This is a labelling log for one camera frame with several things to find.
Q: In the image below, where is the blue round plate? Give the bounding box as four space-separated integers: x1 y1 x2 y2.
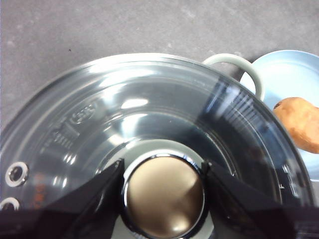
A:
238 49 319 182

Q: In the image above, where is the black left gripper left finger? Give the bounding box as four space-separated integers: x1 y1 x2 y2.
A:
0 159 125 239

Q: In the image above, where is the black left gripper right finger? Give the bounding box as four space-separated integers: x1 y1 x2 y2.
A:
201 161 319 239

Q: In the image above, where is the pale green electric steamer pot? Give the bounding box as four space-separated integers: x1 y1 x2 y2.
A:
201 53 265 101

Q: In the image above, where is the glass lid with green knob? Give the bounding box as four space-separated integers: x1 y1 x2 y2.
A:
0 52 314 239

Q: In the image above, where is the brown potato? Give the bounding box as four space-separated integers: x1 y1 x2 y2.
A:
273 97 319 154

